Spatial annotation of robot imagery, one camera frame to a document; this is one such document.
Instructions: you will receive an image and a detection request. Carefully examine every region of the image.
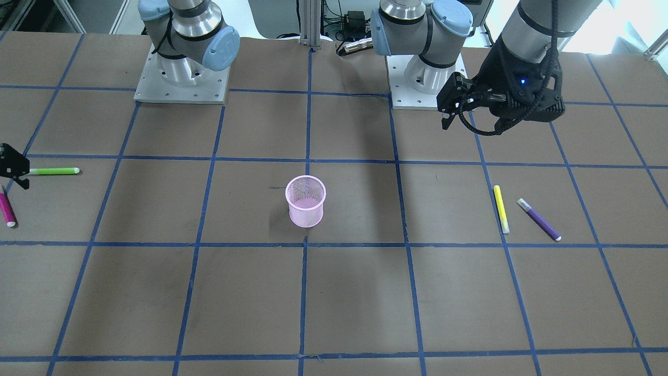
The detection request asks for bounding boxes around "aluminium frame post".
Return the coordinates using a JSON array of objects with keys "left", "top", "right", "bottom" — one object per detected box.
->
[{"left": 297, "top": 0, "right": 322, "bottom": 50}]

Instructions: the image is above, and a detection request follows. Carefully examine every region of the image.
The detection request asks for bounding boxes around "yellow pen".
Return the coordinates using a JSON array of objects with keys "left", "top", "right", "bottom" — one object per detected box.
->
[{"left": 492, "top": 185, "right": 510, "bottom": 234}]

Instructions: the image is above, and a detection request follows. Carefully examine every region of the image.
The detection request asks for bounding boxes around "green pen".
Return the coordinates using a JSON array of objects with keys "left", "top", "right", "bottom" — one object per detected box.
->
[{"left": 28, "top": 167, "right": 80, "bottom": 175}]

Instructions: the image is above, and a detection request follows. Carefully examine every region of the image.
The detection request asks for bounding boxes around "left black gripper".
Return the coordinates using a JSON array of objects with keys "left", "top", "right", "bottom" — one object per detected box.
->
[{"left": 436, "top": 40, "right": 566, "bottom": 136}]

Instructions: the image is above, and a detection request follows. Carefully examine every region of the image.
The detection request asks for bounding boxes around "purple pen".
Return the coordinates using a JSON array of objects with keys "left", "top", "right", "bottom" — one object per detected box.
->
[{"left": 516, "top": 198, "right": 562, "bottom": 241}]

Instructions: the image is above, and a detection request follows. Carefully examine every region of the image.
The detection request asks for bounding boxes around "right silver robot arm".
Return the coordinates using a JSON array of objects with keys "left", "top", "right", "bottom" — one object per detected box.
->
[{"left": 2, "top": 1, "right": 240, "bottom": 187}]

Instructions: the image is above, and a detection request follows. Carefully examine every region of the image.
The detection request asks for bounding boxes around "black power adapter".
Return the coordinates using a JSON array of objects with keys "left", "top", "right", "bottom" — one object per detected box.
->
[{"left": 343, "top": 10, "right": 366, "bottom": 32}]

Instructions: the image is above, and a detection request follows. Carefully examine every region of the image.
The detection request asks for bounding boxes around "pink mesh cup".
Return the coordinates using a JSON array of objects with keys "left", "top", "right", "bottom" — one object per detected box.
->
[{"left": 285, "top": 174, "right": 327, "bottom": 228}]

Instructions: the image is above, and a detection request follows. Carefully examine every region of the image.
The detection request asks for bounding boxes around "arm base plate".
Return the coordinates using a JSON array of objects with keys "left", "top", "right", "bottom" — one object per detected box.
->
[
  {"left": 134, "top": 41, "right": 235, "bottom": 104},
  {"left": 386, "top": 55, "right": 468, "bottom": 110}
]

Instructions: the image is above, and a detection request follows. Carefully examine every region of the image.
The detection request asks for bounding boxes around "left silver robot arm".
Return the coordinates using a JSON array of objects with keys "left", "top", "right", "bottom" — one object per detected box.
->
[{"left": 370, "top": 1, "right": 599, "bottom": 136}]

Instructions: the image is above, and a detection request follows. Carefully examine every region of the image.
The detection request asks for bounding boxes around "pink pen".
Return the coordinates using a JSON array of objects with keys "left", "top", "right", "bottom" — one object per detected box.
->
[{"left": 1, "top": 186, "right": 17, "bottom": 228}]

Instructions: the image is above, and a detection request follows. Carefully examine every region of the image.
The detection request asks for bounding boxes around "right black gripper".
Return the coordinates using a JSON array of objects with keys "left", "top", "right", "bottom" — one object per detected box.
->
[{"left": 1, "top": 143, "right": 30, "bottom": 190}]

